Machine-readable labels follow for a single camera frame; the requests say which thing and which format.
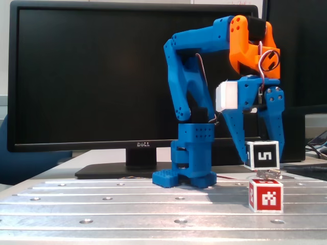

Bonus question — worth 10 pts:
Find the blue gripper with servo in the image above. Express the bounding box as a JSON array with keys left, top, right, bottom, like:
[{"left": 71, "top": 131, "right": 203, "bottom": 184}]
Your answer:
[{"left": 221, "top": 77, "right": 286, "bottom": 163}]

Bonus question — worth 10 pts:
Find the black cube with white marker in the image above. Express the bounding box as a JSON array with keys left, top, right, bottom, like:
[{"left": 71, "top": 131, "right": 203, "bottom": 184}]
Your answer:
[{"left": 244, "top": 139, "right": 279, "bottom": 171}]

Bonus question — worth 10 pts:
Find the red cube with white marker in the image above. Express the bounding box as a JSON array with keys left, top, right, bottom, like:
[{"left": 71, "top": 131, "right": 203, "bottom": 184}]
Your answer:
[{"left": 248, "top": 178, "right": 284, "bottom": 213}]

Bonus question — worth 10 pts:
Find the small bare circuit board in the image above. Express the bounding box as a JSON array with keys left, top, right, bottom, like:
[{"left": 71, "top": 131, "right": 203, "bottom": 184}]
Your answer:
[{"left": 256, "top": 168, "right": 282, "bottom": 180}]

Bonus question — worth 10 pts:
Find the black monitor without logo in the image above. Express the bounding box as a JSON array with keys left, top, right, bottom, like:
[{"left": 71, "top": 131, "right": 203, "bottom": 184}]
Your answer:
[{"left": 260, "top": 0, "right": 327, "bottom": 164}]

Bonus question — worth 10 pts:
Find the black Dell monitor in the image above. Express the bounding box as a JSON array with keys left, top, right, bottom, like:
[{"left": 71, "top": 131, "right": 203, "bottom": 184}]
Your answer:
[{"left": 7, "top": 0, "right": 266, "bottom": 180}]

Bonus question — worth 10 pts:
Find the red white black servo cable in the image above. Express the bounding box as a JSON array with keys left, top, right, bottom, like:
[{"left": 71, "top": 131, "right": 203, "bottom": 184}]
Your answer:
[{"left": 258, "top": 40, "right": 279, "bottom": 77}]

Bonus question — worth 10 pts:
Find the thin coloured wire bundle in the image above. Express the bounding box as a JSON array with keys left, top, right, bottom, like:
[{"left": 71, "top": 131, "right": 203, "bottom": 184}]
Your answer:
[{"left": 117, "top": 175, "right": 152, "bottom": 180}]

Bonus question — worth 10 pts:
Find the aluminium slotted base plate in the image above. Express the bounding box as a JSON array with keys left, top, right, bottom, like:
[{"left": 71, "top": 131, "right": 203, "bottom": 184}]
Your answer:
[{"left": 0, "top": 177, "right": 327, "bottom": 242}]

